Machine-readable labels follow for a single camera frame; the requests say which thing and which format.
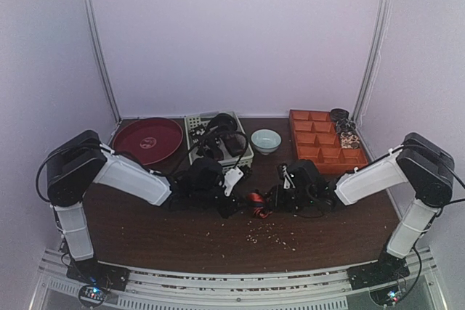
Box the left aluminium frame post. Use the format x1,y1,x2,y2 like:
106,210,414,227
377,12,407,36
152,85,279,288
83,0,121,123

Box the orange compartment organizer box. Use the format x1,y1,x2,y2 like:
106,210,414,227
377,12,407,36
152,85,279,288
289,110,368,175

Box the right aluminium frame post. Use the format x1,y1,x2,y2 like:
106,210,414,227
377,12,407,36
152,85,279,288
352,0,392,125

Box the rolled patterned tie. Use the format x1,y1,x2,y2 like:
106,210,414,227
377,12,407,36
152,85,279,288
335,118,356,134
339,132,361,149

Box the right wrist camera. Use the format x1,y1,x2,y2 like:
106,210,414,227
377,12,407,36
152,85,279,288
278,163,295,190

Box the pale blue ceramic bowl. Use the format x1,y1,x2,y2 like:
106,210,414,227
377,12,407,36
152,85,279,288
251,129,282,155

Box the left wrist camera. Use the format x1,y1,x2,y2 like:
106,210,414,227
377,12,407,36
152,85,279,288
223,166,251,197

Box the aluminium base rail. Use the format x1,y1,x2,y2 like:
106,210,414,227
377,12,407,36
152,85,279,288
28,248,449,309

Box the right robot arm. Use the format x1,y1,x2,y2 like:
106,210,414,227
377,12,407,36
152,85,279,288
267,132,458,282

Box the red round tray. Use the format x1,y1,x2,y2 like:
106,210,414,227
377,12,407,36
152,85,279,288
112,118,184,165

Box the beige plastic basket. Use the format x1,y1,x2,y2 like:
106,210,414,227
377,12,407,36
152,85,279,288
184,111,254,171

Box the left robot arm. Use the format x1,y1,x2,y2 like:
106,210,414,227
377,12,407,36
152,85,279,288
35,130,244,284

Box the red navy striped tie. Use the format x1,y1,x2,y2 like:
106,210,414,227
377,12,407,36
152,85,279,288
246,192,272,219

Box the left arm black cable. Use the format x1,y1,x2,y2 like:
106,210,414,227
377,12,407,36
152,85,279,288
170,130,250,180

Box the dark ties in basket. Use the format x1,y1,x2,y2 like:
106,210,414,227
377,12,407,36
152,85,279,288
189,113,248,161

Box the aluminium frame post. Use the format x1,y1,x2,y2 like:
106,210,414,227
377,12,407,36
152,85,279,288
83,0,121,123
352,0,392,125

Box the rolled dark tie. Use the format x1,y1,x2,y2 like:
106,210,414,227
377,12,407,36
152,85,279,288
329,108,349,123

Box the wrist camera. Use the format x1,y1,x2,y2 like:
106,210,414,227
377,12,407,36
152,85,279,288
223,166,251,197
278,163,295,190

